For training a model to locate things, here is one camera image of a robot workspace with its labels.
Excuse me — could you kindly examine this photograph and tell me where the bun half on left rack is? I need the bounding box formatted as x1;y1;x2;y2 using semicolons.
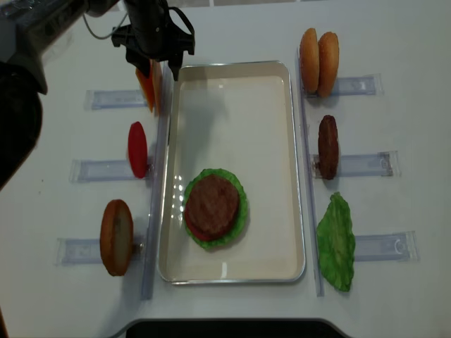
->
99;199;133;276

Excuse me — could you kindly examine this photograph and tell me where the standing green lettuce leaf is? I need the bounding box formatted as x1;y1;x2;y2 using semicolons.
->
316;192;356;292

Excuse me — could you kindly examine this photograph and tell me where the white metal tray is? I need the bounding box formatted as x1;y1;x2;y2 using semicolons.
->
157;61;306;284

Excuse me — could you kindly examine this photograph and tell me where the bun top inner right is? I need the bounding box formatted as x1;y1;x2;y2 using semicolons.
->
317;32;340;98

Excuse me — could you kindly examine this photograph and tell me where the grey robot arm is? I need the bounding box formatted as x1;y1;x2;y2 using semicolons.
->
1;0;195;185

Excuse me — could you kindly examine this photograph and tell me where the clear pusher track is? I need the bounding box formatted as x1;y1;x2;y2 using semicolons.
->
304;73;383;98
69;160;137;183
55;236;145;267
311;150;402;179
354;231;420;262
84;89;147;111

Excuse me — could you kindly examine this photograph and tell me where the black cable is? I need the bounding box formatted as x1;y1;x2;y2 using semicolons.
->
82;6;130;39

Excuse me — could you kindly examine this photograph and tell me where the clear pusher track middle right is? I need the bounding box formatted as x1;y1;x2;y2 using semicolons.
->
311;150;402;179

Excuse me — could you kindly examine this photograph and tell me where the meat patty on tray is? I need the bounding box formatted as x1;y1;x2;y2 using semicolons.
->
185;174;240;240

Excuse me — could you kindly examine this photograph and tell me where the green lettuce leaf on tray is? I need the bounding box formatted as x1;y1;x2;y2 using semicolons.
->
183;168;249;250

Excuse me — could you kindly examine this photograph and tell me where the standing meat patty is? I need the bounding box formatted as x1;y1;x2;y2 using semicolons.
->
318;115;339;180

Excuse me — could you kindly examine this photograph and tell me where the clear pusher track bottom left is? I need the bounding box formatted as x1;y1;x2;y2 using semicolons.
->
55;236;145;267

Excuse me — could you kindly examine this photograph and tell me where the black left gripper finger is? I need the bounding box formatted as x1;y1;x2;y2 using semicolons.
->
127;56;151;78
168;56;183;82

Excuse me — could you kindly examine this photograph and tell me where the clear pusher track bottom right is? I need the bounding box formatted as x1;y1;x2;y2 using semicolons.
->
354;231;420;262

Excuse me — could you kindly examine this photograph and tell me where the red tomato slice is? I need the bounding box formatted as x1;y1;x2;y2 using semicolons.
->
128;122;148;179

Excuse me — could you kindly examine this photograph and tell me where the clear pusher track top right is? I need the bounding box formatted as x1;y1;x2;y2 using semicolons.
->
304;73;383;98

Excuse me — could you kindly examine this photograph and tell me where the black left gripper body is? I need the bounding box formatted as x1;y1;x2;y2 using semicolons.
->
111;0;195;65

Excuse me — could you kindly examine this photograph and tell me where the orange cheese slice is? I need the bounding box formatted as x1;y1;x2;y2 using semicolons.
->
135;68;155;112
151;60;163;115

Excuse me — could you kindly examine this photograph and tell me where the bun top outer right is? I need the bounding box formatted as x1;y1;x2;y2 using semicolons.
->
299;27;319;93

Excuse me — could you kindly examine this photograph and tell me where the clear pusher track middle left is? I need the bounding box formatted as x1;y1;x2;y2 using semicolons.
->
69;160;137;183

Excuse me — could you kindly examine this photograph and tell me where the clear right front rail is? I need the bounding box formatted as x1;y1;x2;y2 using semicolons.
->
296;48;324;297

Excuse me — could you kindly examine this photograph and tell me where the clear left front rail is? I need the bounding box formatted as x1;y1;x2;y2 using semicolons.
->
141;63;173;301

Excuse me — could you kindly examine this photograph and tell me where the clear rail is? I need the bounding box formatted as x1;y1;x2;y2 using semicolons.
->
296;48;324;297
141;63;173;301

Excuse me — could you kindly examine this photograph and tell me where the clear pusher track top left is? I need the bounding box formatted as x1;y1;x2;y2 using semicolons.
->
84;89;147;111

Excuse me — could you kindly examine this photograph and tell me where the tomato slice on tray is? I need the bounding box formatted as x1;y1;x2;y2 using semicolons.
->
184;206;212;242

